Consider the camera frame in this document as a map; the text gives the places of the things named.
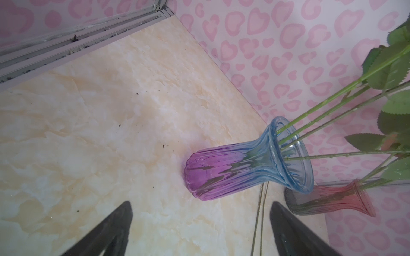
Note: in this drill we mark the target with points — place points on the small white rose stem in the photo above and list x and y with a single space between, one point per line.
384 68

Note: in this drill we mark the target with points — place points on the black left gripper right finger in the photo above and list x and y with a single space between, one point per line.
294 238

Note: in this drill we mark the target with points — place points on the magenta rose stem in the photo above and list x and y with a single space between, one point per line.
355 108

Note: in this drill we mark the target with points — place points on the red grey glass vase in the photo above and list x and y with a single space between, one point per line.
327 199

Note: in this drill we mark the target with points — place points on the pink bud rose stem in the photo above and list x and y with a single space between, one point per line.
330 156

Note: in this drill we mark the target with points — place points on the purple blue glass vase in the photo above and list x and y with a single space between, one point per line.
276 156

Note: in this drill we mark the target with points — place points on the coral red rose stem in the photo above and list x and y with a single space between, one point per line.
343 102

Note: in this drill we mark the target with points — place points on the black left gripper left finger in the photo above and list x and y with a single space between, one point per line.
108 238

